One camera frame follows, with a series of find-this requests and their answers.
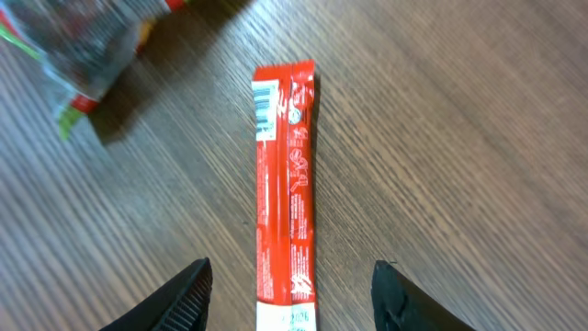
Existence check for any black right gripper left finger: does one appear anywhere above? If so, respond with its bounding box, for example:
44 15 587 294
101 257 213 331

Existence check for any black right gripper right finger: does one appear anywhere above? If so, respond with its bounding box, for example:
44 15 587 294
370 260 473 331

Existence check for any bright green snack bag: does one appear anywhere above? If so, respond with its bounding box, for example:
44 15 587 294
1 0 188 139

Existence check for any red and white sachet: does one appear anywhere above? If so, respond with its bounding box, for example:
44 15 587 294
252 60 318 331

